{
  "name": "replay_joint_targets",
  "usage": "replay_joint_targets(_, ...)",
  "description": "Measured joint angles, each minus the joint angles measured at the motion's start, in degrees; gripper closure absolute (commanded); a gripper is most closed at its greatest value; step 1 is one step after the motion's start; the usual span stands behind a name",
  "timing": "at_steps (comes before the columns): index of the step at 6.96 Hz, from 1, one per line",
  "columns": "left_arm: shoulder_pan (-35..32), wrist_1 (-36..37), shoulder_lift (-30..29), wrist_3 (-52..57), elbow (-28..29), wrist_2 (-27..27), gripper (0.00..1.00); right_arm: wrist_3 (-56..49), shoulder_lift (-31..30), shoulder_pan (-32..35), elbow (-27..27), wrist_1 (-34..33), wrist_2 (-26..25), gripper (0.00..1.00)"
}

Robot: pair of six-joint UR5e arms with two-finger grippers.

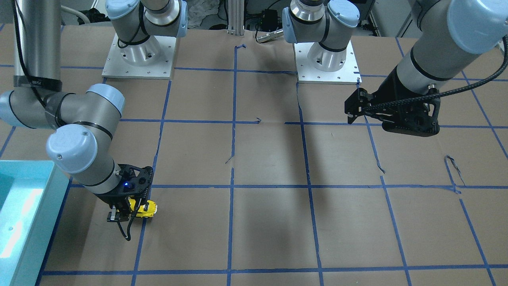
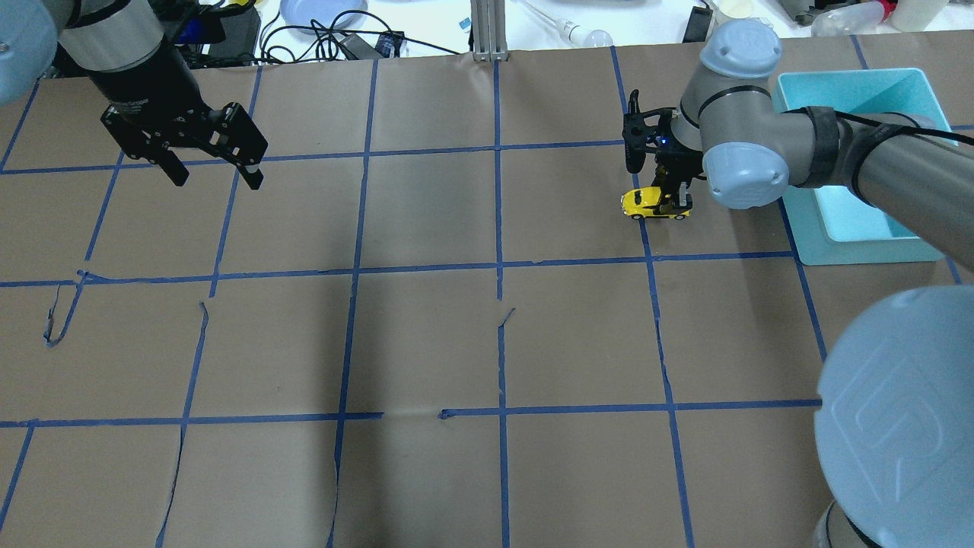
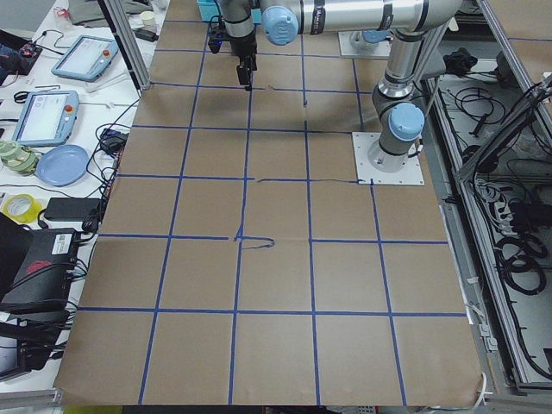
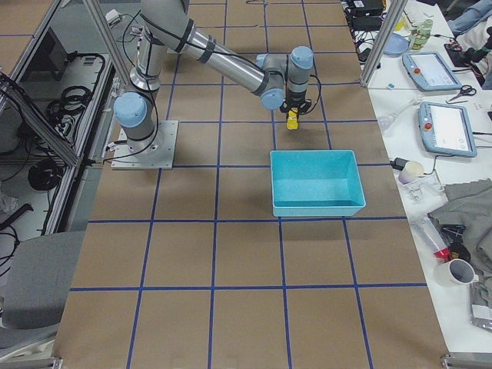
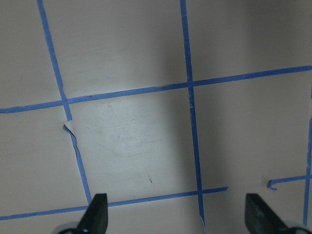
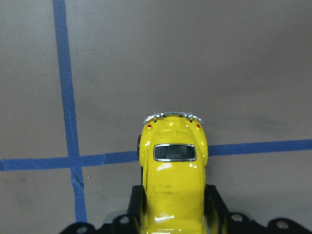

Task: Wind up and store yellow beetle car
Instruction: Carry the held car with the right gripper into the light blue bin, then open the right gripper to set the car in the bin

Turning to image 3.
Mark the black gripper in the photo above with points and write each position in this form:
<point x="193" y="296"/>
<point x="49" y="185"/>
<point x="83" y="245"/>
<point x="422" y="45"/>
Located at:
<point x="243" y="47"/>

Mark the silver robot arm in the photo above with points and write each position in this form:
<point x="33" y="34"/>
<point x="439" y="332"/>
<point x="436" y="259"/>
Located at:
<point x="368" y="23"/>
<point x="371" y="42"/>

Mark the teal plastic storage bin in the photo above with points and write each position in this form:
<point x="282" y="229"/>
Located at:
<point x="207" y="9"/>

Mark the upper teach pendant tablet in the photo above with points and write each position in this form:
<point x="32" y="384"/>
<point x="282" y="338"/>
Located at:
<point x="87" y="58"/>

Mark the teach pendant tablet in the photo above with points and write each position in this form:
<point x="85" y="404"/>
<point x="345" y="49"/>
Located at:
<point x="47" y="118"/>
<point x="87" y="58"/>

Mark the blue plate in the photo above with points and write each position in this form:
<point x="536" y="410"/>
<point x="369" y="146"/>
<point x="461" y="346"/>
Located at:
<point x="62" y="165"/>

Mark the lower teach pendant tablet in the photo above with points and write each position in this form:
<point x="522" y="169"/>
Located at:
<point x="47" y="118"/>

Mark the black power brick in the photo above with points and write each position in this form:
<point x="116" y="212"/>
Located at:
<point x="70" y="209"/>

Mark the green striped cup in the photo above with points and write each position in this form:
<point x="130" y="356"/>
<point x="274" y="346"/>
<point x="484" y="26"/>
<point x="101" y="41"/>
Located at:
<point x="18" y="158"/>

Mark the yellow tape roll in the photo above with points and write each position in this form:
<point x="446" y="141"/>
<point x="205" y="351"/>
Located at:
<point x="22" y="208"/>

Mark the black computer box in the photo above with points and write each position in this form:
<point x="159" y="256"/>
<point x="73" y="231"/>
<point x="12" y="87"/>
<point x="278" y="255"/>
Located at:
<point x="35" y="266"/>

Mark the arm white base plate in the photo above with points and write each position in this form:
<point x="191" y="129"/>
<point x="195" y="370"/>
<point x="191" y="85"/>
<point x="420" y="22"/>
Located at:
<point x="346" y="50"/>
<point x="376" y="167"/>

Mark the aluminium frame post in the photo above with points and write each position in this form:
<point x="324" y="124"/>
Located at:
<point x="118" y="22"/>

